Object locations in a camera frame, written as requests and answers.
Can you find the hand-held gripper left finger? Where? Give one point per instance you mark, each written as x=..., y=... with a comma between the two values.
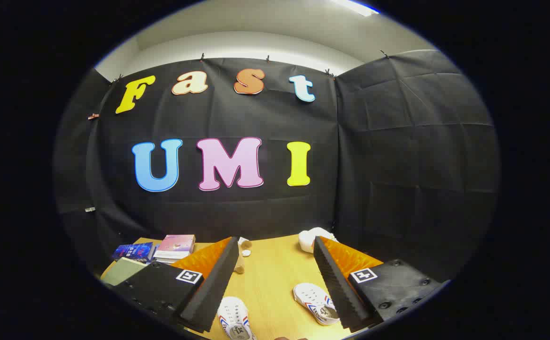
x=213, y=293

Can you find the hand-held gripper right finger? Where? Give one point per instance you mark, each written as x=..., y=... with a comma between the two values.
x=339, y=288

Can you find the white striped canvas shoe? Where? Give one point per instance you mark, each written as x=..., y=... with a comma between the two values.
x=233, y=314
x=310, y=295

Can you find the green fabric storage box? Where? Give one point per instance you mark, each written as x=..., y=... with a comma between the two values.
x=124, y=271

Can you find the brown plush toy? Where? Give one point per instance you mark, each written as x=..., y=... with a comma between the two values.
x=240, y=267

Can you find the grey book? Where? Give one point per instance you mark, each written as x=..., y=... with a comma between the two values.
x=171, y=259

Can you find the white plush toy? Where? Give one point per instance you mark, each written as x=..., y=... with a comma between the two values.
x=309, y=241

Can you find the pink cover book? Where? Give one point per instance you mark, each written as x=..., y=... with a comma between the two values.
x=176, y=243

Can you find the dark blue book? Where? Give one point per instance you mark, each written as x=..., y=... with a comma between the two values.
x=133, y=251

